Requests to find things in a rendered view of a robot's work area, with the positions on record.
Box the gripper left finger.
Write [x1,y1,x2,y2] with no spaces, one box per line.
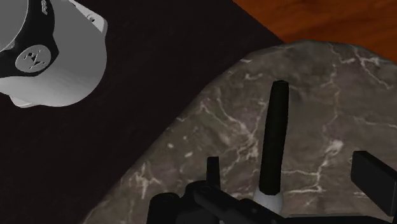
[146,156,287,224]

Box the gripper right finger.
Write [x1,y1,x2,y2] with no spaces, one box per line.
[351,150,397,218]

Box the round grey marble table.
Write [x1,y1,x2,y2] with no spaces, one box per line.
[81,39,397,224]

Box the dark robot stand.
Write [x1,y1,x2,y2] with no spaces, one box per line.
[0,0,285,224]

